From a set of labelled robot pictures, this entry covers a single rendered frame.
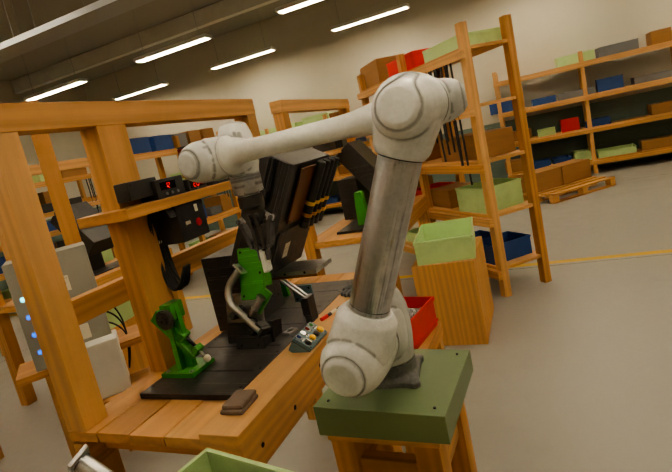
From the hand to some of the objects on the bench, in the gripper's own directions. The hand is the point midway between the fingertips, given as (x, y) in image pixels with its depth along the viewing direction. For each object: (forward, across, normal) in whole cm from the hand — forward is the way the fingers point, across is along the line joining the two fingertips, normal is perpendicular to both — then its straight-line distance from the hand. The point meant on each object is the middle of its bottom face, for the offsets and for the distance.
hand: (265, 260), depth 148 cm
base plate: (+43, -40, +49) cm, 77 cm away
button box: (+45, -10, +30) cm, 55 cm away
